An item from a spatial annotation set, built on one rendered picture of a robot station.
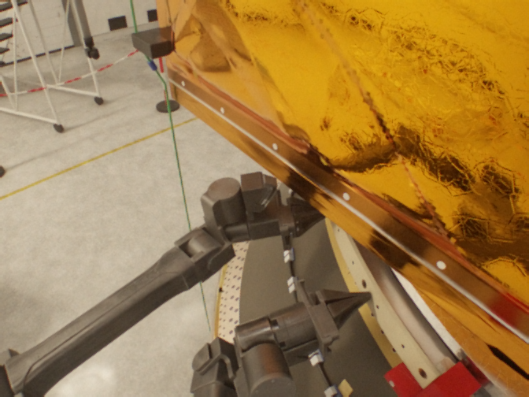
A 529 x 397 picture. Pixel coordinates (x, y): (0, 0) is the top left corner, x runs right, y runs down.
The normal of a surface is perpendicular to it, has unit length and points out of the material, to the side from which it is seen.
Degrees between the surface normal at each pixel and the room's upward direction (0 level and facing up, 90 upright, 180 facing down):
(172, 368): 0
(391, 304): 0
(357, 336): 62
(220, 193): 10
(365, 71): 89
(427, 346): 0
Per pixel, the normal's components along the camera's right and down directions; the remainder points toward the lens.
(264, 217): -0.15, -0.71
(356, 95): -0.78, 0.40
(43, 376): 0.76, 0.30
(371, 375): -0.80, -0.12
